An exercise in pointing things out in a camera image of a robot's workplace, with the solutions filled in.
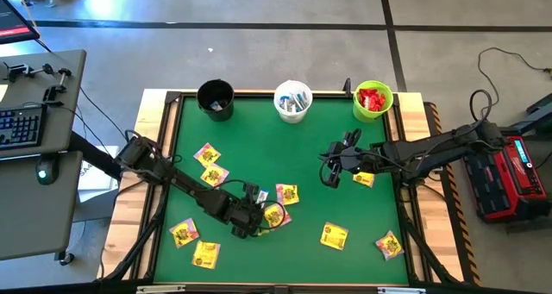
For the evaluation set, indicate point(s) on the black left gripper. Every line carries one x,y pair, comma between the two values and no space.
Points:
246,214

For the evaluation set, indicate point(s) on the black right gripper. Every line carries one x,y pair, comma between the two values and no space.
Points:
355,158

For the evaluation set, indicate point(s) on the white blue candy bar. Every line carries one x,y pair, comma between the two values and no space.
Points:
261,195
303,98
295,101
284,103
217,106

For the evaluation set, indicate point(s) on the red Skittles candy packet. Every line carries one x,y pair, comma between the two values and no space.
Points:
378,102
365,96

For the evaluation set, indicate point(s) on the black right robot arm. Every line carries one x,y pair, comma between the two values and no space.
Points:
431,152

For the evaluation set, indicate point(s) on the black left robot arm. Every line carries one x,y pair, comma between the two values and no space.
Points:
190,186

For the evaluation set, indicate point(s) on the green plastic bucket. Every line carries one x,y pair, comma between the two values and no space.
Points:
362,115

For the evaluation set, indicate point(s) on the white plastic bucket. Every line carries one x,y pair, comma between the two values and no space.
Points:
293,115

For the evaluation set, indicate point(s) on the black plastic bucket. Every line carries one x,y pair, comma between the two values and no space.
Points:
213,91

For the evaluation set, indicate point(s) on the yellow black hazard strip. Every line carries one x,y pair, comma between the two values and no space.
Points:
468,251

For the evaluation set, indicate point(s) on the red black power station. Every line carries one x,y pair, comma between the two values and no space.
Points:
517,190

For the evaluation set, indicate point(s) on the grey side table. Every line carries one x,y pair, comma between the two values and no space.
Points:
56,233

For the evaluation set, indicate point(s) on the dark grey computer desk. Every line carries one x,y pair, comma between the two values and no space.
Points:
71,130

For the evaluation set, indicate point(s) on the black equipment case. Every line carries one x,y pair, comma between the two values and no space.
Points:
539,113

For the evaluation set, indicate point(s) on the black computer mouse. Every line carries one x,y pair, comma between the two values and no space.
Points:
45,173

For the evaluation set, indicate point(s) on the black desk clamp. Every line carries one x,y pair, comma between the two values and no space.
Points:
17,71
58,87

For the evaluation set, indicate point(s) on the black keyboard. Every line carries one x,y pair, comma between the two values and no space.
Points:
21,126

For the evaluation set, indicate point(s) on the black computer monitor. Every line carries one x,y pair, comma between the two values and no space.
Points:
13,22

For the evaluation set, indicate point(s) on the black camera post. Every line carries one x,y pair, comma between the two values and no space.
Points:
347,85

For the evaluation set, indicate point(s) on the silver metal bracket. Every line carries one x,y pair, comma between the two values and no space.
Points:
401,290
160,289

